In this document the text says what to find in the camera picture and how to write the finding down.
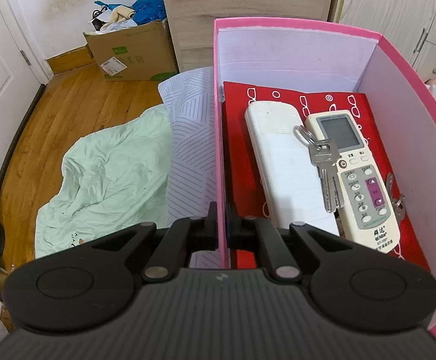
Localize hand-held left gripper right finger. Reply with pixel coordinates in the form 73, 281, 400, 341
227, 202, 357, 284

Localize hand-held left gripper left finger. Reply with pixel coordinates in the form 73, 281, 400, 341
87, 201, 219, 283

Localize white remote control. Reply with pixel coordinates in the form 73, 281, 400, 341
244, 100, 341, 238

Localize key bunch with ring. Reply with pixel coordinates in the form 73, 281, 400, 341
292, 124, 346, 214

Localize cream remote control with display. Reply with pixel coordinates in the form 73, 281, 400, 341
305, 110, 402, 260

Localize silver keys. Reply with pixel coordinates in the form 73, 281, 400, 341
384, 172, 407, 222

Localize pink cardboard box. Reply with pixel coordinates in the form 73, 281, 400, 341
213, 16, 436, 341

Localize red glasses-print liner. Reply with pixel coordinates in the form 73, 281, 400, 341
221, 80, 431, 271

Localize striped white pillow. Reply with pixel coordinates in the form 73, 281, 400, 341
157, 66, 227, 271

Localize light green blanket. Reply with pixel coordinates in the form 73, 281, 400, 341
34, 104, 174, 260

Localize brown cardboard box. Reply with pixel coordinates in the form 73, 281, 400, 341
82, 20, 180, 82

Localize black door draft strip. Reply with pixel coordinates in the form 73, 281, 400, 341
0, 83, 48, 209

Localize wooden cabinet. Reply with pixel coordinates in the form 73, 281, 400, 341
157, 0, 339, 74

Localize pile of clothes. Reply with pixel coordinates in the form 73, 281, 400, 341
89, 0, 167, 33

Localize cream wardrobe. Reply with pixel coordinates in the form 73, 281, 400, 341
332, 0, 436, 84

